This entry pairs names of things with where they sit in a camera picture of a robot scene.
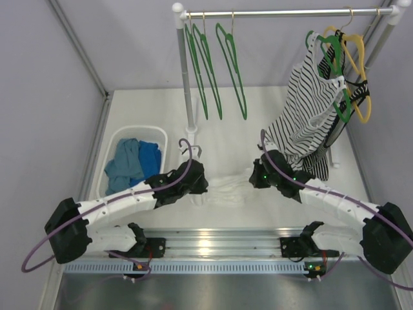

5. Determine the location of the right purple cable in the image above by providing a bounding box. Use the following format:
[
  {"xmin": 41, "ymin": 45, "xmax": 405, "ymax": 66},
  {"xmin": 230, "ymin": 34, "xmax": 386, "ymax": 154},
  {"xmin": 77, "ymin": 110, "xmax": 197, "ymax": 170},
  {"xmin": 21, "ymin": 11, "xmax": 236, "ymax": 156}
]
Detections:
[{"xmin": 260, "ymin": 129, "xmax": 413, "ymax": 288}]

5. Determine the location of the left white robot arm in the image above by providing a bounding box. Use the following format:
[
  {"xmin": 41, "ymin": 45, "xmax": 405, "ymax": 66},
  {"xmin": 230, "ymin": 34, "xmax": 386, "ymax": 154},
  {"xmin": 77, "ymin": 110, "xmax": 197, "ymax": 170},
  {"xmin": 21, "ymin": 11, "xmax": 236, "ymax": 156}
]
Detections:
[{"xmin": 45, "ymin": 160, "xmax": 208, "ymax": 264}]

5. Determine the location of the dark striped garment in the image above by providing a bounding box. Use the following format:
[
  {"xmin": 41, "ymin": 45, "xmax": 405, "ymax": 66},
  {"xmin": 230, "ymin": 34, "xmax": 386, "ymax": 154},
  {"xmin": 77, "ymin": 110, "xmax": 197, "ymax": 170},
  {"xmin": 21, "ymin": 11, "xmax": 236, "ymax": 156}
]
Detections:
[{"xmin": 304, "ymin": 26, "xmax": 370, "ymax": 181}]

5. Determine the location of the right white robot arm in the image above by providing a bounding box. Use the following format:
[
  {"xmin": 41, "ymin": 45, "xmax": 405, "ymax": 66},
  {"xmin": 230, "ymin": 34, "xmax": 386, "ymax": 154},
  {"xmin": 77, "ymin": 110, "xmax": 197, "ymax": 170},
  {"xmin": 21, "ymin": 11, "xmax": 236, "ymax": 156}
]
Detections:
[{"xmin": 249, "ymin": 150, "xmax": 412, "ymax": 274}]

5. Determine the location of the white plastic laundry basket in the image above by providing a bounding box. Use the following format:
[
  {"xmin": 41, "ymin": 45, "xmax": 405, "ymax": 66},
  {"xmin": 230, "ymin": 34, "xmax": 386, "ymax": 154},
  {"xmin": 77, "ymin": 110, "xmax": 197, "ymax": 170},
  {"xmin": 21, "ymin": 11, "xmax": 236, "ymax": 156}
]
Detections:
[{"xmin": 95, "ymin": 125, "xmax": 168, "ymax": 198}]

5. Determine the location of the striped tank top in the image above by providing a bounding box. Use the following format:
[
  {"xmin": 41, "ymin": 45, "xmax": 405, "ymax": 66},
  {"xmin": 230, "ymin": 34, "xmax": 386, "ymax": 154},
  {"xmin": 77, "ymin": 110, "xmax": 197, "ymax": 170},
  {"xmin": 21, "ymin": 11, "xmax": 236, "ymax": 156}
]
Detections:
[{"xmin": 265, "ymin": 32, "xmax": 345, "ymax": 170}]

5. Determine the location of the green hanger with striped top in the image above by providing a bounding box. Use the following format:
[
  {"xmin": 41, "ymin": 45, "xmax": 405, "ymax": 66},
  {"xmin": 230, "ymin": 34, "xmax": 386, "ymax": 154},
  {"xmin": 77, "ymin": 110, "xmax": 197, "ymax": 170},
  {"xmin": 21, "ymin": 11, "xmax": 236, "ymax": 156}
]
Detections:
[{"xmin": 316, "ymin": 30, "xmax": 351, "ymax": 124}]

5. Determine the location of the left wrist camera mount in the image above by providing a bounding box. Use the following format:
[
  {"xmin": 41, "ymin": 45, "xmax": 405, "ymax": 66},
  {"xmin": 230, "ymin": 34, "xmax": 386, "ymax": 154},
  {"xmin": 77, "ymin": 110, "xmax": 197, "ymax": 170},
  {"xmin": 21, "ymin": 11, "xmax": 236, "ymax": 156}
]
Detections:
[{"xmin": 179, "ymin": 145, "xmax": 202, "ymax": 163}]

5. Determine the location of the light blue garment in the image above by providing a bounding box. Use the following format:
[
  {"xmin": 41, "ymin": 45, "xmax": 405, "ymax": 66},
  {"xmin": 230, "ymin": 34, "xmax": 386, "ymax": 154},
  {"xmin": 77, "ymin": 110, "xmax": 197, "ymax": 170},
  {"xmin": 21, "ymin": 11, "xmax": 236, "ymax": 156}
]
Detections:
[{"xmin": 105, "ymin": 138, "xmax": 143, "ymax": 195}]

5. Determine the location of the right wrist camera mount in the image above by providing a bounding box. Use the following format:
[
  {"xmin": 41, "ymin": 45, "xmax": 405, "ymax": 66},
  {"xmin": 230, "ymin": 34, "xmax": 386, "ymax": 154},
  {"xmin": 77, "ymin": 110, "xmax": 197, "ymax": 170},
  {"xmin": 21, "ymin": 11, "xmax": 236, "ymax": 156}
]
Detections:
[{"xmin": 257, "ymin": 139, "xmax": 271, "ymax": 153}]

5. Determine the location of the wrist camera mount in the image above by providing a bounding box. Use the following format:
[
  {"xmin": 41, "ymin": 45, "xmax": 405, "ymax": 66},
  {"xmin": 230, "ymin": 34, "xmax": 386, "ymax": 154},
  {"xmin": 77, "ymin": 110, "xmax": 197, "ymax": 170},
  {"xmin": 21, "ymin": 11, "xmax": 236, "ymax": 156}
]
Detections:
[
  {"xmin": 179, "ymin": 145, "xmax": 202, "ymax": 163},
  {"xmin": 257, "ymin": 139, "xmax": 271, "ymax": 153}
]

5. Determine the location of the yellow hanger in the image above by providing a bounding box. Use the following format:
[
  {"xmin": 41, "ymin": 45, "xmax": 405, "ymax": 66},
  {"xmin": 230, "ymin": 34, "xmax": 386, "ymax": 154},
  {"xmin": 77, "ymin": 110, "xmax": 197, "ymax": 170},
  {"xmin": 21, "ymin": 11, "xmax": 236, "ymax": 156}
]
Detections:
[{"xmin": 323, "ymin": 8, "xmax": 372, "ymax": 124}]

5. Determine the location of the aluminium mounting rail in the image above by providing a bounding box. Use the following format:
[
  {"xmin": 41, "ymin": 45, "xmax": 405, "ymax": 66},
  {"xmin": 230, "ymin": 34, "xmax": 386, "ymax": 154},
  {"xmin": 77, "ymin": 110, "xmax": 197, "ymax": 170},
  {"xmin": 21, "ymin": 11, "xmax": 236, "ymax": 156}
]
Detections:
[{"xmin": 53, "ymin": 227, "xmax": 401, "ymax": 275}]

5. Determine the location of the dark blue garment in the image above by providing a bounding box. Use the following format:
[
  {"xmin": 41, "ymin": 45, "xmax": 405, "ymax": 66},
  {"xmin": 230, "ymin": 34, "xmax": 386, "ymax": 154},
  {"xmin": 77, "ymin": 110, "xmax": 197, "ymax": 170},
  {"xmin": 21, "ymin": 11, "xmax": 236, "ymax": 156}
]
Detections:
[{"xmin": 129, "ymin": 140, "xmax": 161, "ymax": 187}]

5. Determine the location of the white tank top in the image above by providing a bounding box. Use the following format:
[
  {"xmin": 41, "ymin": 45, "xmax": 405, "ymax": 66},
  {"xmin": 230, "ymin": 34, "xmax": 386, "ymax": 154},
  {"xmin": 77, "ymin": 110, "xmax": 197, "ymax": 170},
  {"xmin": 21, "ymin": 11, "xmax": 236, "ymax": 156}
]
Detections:
[{"xmin": 190, "ymin": 168, "xmax": 256, "ymax": 207}]

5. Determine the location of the white clothes rack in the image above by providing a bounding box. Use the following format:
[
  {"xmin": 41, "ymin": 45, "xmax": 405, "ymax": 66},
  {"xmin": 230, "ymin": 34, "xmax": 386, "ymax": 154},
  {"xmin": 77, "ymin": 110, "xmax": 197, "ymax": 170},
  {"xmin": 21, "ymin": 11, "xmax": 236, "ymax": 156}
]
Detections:
[{"xmin": 172, "ymin": 1, "xmax": 412, "ymax": 171}]

